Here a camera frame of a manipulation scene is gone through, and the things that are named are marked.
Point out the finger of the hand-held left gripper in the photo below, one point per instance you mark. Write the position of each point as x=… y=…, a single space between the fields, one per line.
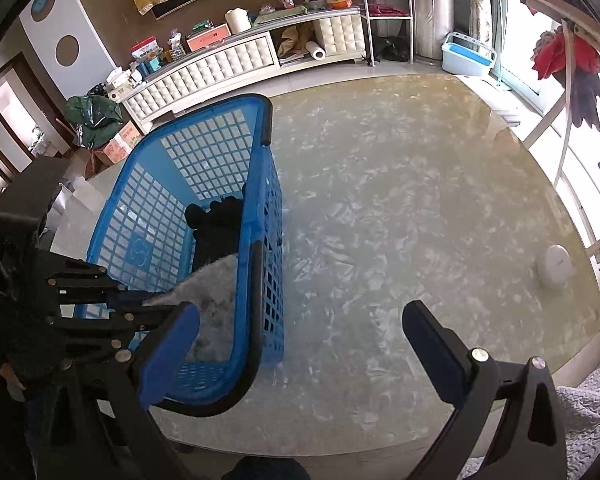
x=90 y=285
x=105 y=330

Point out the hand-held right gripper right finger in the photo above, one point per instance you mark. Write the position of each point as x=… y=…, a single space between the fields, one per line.
x=430 y=347

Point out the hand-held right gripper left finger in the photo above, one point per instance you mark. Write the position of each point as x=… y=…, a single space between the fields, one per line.
x=172 y=355

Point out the grey fuzzy cloth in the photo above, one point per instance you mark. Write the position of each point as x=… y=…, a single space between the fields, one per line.
x=215 y=310

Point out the blue plastic laundry basket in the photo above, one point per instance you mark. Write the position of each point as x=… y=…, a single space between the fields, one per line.
x=257 y=180

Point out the person's left hand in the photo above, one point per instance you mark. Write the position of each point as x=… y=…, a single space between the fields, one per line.
x=11 y=382

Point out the black cloth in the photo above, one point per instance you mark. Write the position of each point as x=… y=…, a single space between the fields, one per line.
x=215 y=230

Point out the printed cardboard box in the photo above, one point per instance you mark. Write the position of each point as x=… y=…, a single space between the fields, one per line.
x=120 y=142

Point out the green plastic bag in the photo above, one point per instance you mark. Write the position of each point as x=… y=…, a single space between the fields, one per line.
x=92 y=115

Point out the dark blue cloth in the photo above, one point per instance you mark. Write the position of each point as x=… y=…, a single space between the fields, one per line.
x=265 y=470

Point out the white round device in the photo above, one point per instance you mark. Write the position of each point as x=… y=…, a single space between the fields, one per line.
x=557 y=265

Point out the grey knit blanket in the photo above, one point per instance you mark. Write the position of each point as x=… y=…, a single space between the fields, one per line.
x=590 y=420

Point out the white tissue box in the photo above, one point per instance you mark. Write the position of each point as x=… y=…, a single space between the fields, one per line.
x=122 y=79

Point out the red and white box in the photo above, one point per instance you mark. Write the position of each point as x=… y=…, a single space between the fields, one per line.
x=146 y=50

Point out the white tufted cabinet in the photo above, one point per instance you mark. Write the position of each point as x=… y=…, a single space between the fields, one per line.
x=205 y=67

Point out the white drying rack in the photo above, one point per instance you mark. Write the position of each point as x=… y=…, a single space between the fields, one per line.
x=566 y=130

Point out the pink box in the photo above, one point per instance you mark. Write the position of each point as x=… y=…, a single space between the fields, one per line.
x=207 y=37

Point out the blue mop bucket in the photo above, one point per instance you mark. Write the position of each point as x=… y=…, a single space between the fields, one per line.
x=462 y=57

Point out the dark hanging garment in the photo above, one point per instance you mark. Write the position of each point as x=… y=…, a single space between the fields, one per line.
x=587 y=100

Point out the black bag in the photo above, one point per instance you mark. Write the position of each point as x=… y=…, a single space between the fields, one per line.
x=395 y=49

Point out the cream canister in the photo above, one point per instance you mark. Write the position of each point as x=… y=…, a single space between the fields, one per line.
x=237 y=22

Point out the red hanging garment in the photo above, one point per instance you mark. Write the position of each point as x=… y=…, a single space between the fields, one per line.
x=550 y=57

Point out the brown paper bag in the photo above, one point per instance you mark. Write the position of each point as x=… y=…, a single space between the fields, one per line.
x=292 y=42

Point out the paper towel roll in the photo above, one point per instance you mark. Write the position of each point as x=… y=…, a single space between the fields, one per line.
x=316 y=52

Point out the green flat box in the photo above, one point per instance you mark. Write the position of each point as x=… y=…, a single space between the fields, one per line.
x=280 y=14

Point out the white shelf rack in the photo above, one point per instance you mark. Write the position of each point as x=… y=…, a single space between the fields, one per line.
x=387 y=18

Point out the silver standing air conditioner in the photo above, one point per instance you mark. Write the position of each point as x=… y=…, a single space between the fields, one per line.
x=437 y=10

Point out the magenta folded cloth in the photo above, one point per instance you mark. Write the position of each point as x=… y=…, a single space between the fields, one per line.
x=387 y=8

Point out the patterned curtain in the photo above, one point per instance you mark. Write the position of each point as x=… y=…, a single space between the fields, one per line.
x=481 y=5

